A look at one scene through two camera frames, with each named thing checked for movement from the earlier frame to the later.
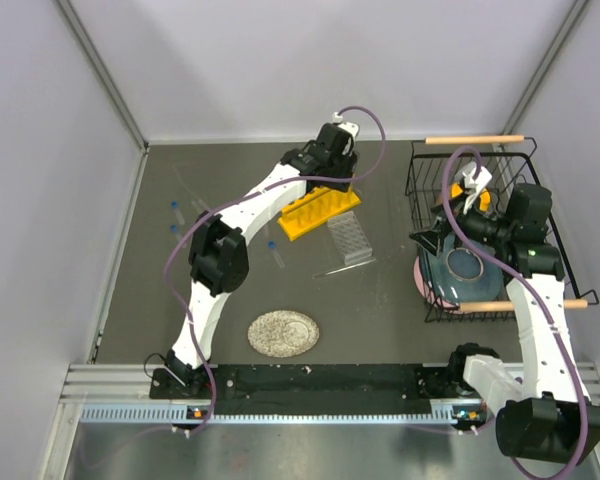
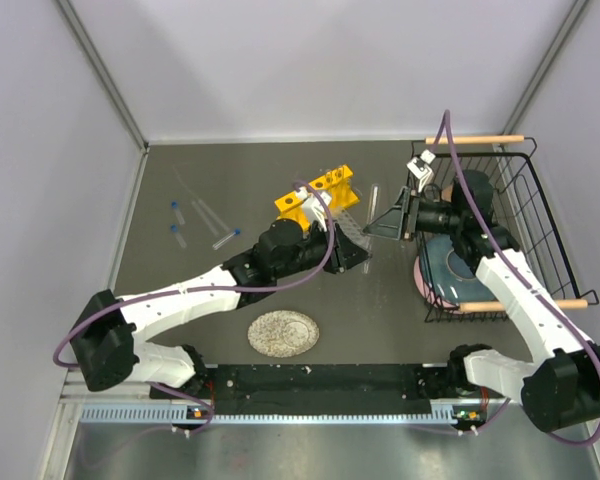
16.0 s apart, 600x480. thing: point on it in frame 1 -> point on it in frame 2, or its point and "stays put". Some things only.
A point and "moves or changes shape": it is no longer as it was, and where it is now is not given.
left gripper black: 347,160 -> 344,254
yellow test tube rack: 317,206 stays put
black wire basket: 483,221 stays put
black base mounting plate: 322,389 stays put
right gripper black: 431,238 -> 400,220
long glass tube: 345,268 moves or changes shape
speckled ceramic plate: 283,334 stays put
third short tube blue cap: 180,218 stays put
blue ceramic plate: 462,273 stays put
